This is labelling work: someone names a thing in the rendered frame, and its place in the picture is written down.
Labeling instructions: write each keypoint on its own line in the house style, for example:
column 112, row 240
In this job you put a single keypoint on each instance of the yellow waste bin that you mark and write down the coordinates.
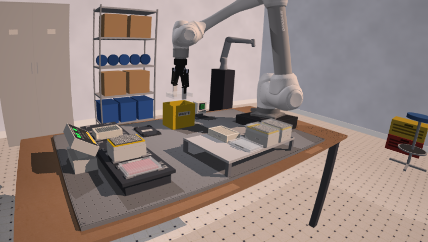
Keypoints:
column 178, row 114

